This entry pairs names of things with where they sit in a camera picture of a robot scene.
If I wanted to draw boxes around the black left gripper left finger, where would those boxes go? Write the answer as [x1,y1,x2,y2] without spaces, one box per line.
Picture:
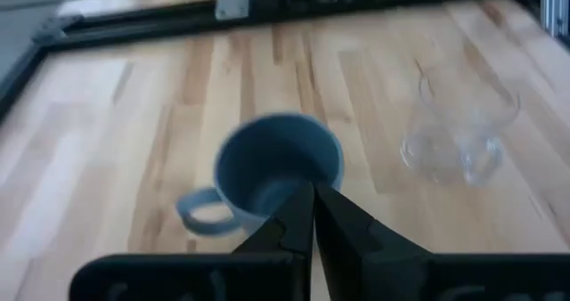
[232,180,315,301]

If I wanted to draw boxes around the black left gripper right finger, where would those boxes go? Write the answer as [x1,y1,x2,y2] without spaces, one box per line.
[315,183,431,301]

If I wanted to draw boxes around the blue-grey ceramic mug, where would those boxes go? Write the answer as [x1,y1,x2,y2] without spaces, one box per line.
[175,112,345,238]

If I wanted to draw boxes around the clear glass mug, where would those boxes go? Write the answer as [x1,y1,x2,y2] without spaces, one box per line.
[399,64,521,189]

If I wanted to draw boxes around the grey metal bracket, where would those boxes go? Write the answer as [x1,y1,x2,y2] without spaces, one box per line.
[215,0,251,20]

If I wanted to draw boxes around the black table frame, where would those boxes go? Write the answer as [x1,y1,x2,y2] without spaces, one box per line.
[0,0,570,115]

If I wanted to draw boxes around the aluminium frame post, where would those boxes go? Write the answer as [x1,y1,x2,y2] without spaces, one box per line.
[540,0,570,39]

